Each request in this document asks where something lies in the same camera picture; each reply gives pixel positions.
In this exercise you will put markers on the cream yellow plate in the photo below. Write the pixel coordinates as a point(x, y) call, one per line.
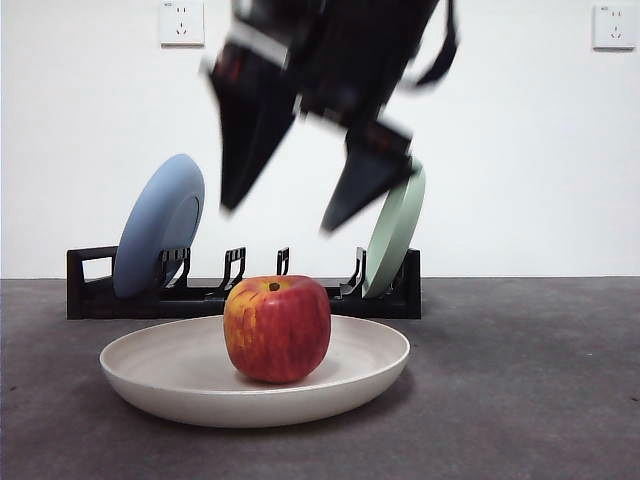
point(165, 370)

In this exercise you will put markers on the green plate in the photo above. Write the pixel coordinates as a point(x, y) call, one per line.
point(395, 240)

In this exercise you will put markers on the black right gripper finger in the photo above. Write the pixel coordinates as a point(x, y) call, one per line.
point(365, 185)
point(250, 135)

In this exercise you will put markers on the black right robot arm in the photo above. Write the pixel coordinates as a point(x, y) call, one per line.
point(360, 50)

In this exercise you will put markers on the blue plate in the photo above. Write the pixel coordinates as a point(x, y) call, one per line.
point(150, 230)

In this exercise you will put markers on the black plate rack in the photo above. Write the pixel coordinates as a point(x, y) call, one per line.
point(100, 305)

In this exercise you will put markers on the red apple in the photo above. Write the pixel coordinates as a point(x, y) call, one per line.
point(280, 335)

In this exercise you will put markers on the white wall socket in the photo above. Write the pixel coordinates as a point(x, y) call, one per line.
point(182, 24)
point(614, 27)

